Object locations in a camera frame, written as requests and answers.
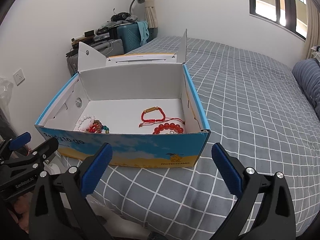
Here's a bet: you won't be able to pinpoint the white bead bracelet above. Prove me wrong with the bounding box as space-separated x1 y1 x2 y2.
73 115 96 132

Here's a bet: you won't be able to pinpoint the grey checked bed sheet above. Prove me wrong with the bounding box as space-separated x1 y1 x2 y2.
57 36 320 240

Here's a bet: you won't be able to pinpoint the multicolour bead bracelet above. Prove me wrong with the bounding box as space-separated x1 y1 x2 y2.
93 119 111 134

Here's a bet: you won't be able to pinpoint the teal cloth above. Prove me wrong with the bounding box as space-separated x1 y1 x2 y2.
136 21 150 47

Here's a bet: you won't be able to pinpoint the black framed window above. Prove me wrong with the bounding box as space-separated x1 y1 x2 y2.
248 0 308 40

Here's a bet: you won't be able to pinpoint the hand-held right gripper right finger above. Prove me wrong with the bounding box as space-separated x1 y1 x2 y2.
211 142 297 240

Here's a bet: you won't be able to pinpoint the person's left hand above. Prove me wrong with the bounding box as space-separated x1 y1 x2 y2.
13 197 29 233

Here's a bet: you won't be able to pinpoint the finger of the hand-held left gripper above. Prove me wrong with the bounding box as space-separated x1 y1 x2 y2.
0 131 32 161
2 137 59 172

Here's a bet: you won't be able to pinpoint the blue and yellow cardboard box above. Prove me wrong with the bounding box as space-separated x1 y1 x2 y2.
34 29 211 168

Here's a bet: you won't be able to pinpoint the dark grey suitcase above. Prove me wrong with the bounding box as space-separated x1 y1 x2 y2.
66 50 80 77

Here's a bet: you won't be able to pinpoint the black headphones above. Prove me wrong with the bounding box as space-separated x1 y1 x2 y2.
110 12 132 22

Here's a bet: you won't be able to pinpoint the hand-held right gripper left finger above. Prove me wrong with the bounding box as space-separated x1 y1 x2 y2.
28 142 113 240

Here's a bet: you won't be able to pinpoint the beige curtain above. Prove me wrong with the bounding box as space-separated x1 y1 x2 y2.
140 0 159 29
301 0 320 61

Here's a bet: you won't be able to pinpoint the white wall socket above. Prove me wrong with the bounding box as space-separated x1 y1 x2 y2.
13 69 26 86

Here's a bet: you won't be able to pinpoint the blue striped pillow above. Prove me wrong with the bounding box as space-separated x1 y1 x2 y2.
292 59 320 120

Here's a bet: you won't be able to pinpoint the clear plastic bag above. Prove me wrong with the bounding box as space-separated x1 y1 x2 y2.
0 77 14 110

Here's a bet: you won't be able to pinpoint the red bead bracelet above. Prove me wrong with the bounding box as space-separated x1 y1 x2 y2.
152 122 185 135

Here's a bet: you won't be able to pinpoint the teal suitcase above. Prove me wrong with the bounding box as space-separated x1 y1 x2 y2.
114 21 151 54

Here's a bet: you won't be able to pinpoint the red cord gold tube bracelet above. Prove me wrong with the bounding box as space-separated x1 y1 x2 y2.
139 107 186 128

